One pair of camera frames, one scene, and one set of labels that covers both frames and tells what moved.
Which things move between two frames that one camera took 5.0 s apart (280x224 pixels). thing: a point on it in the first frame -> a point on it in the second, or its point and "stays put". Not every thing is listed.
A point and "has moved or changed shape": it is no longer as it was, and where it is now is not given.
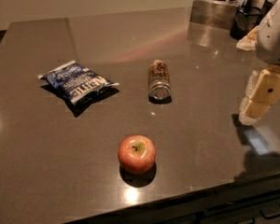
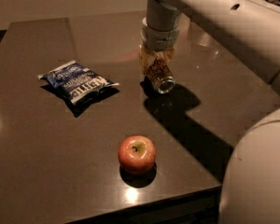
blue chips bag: (76, 80) stays put
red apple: (136, 154) stays put
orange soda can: (159, 80) has moved or changed shape
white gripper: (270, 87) -> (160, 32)
